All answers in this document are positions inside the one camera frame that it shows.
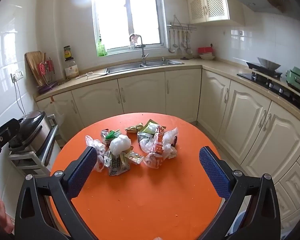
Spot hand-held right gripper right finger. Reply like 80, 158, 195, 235
199, 146, 283, 240

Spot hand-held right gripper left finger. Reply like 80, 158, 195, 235
14, 146, 98, 240

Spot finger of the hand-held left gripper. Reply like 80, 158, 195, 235
0, 119, 20, 153

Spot crushed green white carton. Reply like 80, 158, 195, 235
104, 151, 130, 177

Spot clear plastic bag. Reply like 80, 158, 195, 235
162, 127, 178, 160
85, 135, 108, 173

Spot clear red snack packet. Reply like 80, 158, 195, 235
143, 126, 167, 169

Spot person's left hand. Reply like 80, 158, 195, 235
0, 182, 14, 233

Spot silver electric baking pan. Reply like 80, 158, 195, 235
9, 110, 53, 153

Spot small crushed drink carton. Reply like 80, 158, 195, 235
101, 129, 113, 147

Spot white knotted plastic bag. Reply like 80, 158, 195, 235
109, 134, 132, 155

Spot green plastic wrapper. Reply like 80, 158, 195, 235
105, 129, 121, 140

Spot small white sachet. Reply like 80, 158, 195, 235
125, 152, 144, 165

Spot purple drip tray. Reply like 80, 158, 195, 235
37, 81, 58, 94

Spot light blue plastic bin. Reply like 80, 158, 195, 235
236, 210, 248, 240

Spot orange round table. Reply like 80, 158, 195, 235
35, 65, 300, 230

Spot gold crumpled wrapper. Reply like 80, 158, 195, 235
125, 122, 144, 133

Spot wooden cutting board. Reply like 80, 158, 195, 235
25, 51, 49, 87

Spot green snack packet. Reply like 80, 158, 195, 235
140, 119, 163, 134

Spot clear plastic jar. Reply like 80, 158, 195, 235
65, 59, 80, 79

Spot stainless steel double sink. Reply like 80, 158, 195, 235
105, 58, 184, 74

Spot green bottle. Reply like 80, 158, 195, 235
97, 40, 107, 57

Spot steel wok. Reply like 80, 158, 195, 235
246, 57, 282, 74

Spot hanging metal skimmer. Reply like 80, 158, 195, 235
182, 30, 193, 55

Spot green electric cooking pot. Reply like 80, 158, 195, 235
286, 66, 300, 90

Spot hanging metal spatula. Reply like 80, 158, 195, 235
176, 30, 182, 55

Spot hanging metal ladle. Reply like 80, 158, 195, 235
168, 29, 175, 53

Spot metal sink faucet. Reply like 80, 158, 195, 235
129, 33, 149, 65

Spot kitchen window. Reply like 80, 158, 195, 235
91, 0, 164, 55

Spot white power cable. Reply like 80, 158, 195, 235
14, 80, 27, 115

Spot white wall socket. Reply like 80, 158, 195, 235
10, 70, 24, 83

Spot red handled kitchen tools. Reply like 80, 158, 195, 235
37, 52, 57, 85

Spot white cord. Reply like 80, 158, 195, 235
79, 72, 108, 79

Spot cream lattice wall cabinet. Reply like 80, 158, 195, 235
187, 0, 245, 27

